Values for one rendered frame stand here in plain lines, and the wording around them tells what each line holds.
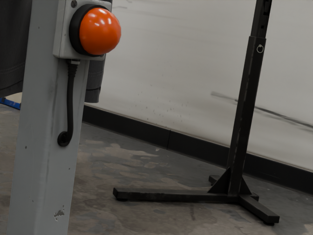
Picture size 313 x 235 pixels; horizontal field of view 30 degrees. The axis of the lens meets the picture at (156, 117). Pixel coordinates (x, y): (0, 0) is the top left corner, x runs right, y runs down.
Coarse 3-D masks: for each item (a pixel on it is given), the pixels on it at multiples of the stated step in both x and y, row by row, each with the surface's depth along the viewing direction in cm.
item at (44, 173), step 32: (64, 0) 46; (96, 0) 48; (32, 32) 49; (64, 32) 46; (32, 64) 49; (64, 64) 48; (32, 96) 49; (64, 96) 49; (32, 128) 49; (64, 128) 50; (32, 160) 50; (64, 160) 51; (32, 192) 50; (64, 192) 51; (32, 224) 50; (64, 224) 52
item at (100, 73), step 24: (0, 0) 77; (24, 0) 79; (0, 24) 77; (24, 24) 81; (0, 48) 78; (24, 48) 82; (0, 72) 79; (96, 72) 91; (0, 96) 80; (96, 96) 93
